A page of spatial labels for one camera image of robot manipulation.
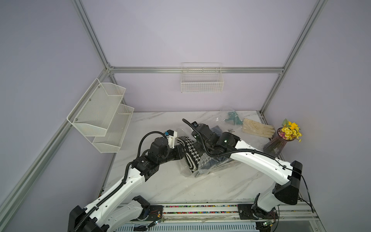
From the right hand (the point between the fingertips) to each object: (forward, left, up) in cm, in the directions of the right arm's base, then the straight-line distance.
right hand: (201, 142), depth 75 cm
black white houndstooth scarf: (-8, +5, -1) cm, 10 cm away
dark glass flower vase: (+4, -46, -13) cm, 48 cm away
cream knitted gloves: (+27, -41, -21) cm, 53 cm away
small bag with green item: (+33, -29, -17) cm, 47 cm away
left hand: (-4, +8, -1) cm, 9 cm away
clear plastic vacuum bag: (-15, +2, -4) cm, 15 cm away
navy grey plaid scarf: (-8, -4, -8) cm, 12 cm away
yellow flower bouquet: (+5, -49, +1) cm, 50 cm away
